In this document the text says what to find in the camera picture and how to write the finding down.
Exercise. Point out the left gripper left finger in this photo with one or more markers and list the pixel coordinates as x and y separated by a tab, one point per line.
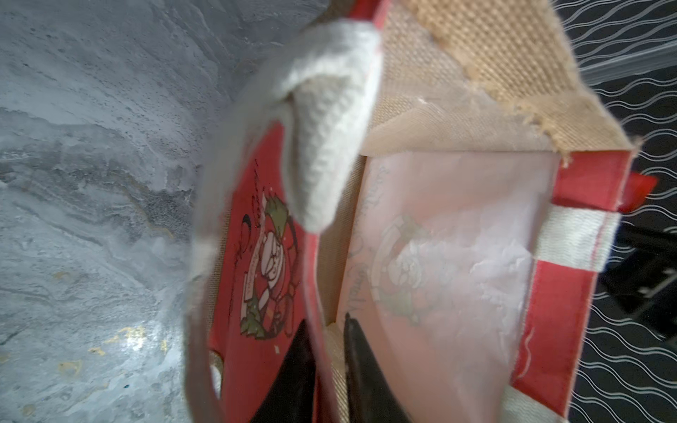
291	397

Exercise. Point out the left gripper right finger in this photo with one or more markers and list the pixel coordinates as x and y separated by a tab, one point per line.
369	397

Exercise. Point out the red jute Christmas tote bag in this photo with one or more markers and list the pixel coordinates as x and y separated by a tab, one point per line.
437	170

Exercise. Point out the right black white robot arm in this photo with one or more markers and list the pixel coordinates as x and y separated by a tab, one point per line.
644	284

